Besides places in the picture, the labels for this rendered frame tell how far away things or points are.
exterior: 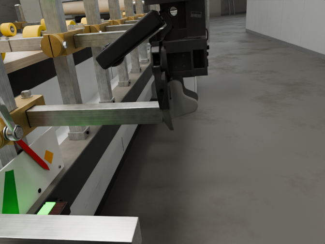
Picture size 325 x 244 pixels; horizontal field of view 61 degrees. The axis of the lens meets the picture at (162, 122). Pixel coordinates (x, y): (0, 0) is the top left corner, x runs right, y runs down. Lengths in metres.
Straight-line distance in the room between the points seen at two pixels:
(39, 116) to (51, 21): 0.26
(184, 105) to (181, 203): 1.18
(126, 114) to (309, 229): 1.22
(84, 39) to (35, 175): 0.34
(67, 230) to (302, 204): 1.48
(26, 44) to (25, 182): 0.38
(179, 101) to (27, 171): 0.29
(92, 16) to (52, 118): 0.49
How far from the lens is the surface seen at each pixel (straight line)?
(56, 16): 0.70
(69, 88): 0.72
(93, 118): 0.48
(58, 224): 0.29
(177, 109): 0.44
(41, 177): 0.58
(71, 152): 0.71
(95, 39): 0.71
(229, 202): 1.60
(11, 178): 0.51
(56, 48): 0.68
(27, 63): 0.94
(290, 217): 1.57
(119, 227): 0.27
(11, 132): 0.48
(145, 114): 0.46
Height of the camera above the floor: 1.01
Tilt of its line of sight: 23 degrees down
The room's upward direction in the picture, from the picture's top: 5 degrees counter-clockwise
